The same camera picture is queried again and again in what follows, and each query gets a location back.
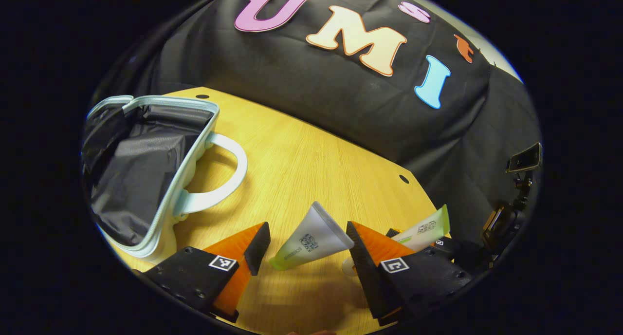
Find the black phone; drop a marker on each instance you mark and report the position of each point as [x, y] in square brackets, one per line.
[524, 158]

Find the black backdrop cloth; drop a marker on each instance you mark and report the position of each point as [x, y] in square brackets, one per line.
[316, 106]

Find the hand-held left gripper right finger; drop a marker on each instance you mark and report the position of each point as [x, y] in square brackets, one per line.
[362, 267]

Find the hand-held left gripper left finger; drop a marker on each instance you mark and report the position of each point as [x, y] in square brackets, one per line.
[258, 247]

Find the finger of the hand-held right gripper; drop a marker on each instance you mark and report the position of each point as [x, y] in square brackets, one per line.
[393, 233]
[455, 250]

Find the black phone stand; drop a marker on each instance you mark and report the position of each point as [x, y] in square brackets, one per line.
[523, 189]

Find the light blue suitcase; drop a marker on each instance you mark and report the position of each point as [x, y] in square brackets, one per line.
[141, 169]

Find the grey tube with green cap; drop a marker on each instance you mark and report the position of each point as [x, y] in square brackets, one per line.
[311, 240]

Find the white tube with green end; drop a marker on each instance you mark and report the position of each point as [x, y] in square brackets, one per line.
[428, 228]

